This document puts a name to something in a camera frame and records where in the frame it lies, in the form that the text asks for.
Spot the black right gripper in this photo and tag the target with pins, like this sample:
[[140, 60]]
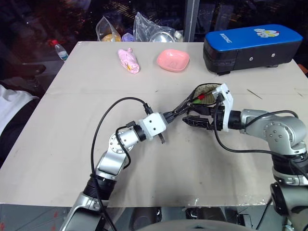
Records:
[[216, 119]]

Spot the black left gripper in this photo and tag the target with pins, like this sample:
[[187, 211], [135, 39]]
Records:
[[168, 117]]

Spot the green highlighter pen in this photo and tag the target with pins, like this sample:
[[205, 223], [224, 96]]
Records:
[[196, 101]]

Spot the red black marker pen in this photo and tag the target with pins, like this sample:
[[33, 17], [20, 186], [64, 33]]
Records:
[[201, 96]]

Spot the black grid pencil pouch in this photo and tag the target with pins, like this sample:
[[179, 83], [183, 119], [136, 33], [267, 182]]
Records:
[[207, 95]]

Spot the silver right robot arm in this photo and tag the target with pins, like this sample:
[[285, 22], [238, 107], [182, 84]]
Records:
[[279, 130]]

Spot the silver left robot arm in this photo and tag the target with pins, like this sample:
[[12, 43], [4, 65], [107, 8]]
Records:
[[113, 158]]

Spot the pink plastic dish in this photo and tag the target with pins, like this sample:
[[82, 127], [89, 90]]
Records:
[[172, 60]]

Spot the pink crumpled plush toy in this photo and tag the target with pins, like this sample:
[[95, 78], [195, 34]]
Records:
[[130, 61]]

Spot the white capped bottle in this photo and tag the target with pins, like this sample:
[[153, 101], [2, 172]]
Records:
[[178, 36]]

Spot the clear bag with metal bowl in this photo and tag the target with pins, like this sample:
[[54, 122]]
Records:
[[154, 33]]

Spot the blue and black padded box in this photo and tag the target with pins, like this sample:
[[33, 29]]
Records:
[[250, 45]]

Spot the clear plastic bag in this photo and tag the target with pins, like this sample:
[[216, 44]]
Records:
[[108, 32]]

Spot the grey rounded robot torso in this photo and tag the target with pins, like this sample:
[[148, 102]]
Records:
[[190, 226]]

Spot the clear red-capped water bottle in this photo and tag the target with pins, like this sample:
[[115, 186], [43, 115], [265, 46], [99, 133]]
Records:
[[60, 50]]

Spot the dark chair armrest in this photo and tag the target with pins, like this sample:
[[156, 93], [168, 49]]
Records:
[[29, 70]]

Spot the person in white shirt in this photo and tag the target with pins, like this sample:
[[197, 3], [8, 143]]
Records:
[[12, 106]]

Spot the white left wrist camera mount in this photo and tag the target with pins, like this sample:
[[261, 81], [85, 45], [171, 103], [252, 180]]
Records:
[[154, 125]]

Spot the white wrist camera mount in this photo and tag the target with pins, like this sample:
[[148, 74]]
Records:
[[154, 125], [227, 106]]

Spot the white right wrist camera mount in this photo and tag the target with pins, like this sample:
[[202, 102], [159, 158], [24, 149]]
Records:
[[227, 106]]

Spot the grey metal post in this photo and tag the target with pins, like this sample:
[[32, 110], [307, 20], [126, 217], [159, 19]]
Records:
[[192, 20]]

